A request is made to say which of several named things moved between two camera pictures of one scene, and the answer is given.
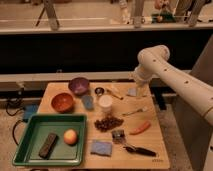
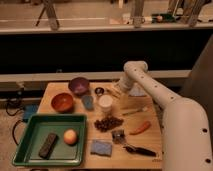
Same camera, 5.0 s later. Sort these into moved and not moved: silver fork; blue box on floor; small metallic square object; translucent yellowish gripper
Moved: translucent yellowish gripper
Not moved: small metallic square object; blue box on floor; silver fork
